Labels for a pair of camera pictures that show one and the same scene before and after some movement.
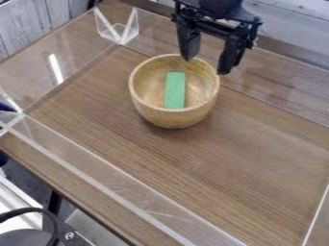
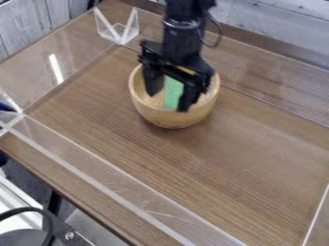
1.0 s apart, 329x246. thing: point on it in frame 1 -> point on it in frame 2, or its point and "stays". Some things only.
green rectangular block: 175,90 stays
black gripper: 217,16 -> 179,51
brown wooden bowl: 147,84 stays
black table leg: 55,203 stays
